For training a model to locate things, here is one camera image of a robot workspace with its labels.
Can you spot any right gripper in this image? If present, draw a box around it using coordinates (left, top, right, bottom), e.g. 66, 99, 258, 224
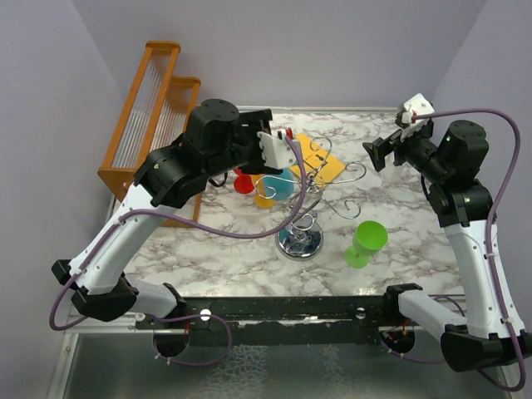
363, 119, 450, 182

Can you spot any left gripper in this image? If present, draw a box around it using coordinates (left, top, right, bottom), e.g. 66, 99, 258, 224
204, 110, 273, 179

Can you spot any red plastic wine glass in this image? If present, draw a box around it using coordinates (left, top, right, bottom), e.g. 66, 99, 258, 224
233, 168, 254, 195

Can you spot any blue plastic wine glass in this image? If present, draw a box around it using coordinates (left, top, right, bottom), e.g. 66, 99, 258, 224
262, 168, 295, 201

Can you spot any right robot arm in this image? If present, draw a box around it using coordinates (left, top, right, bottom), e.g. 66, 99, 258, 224
362, 120, 531, 372

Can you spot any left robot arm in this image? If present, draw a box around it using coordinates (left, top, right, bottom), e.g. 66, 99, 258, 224
52, 99, 300, 328

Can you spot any clear wine glass right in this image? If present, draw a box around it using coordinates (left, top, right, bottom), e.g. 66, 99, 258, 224
379, 154, 407, 185

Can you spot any clear wine glass by book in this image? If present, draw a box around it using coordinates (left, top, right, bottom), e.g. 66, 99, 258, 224
275, 128, 293, 141

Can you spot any yellow plastic wine glass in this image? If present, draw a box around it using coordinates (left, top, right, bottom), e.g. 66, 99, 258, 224
251, 175, 275, 209

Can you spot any green plastic wine glass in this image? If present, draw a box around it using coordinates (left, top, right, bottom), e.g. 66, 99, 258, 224
344, 220, 388, 268

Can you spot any wooden dish rack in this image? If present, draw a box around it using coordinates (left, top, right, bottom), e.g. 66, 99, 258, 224
97, 40, 204, 229

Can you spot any chrome wine glass rack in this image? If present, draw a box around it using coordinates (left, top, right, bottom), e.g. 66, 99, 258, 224
276, 160, 367, 261

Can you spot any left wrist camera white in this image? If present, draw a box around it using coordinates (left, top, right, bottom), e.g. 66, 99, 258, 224
257, 129, 302, 170

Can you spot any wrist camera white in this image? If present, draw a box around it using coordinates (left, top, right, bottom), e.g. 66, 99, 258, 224
396, 93, 435, 141
257, 129, 302, 170

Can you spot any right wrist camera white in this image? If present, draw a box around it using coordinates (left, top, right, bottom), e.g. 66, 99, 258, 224
396, 93, 435, 141

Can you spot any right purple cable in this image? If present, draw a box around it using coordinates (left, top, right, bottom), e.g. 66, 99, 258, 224
386, 108, 528, 392

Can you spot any black mounting rail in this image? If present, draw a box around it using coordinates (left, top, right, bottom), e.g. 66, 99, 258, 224
136, 293, 433, 347

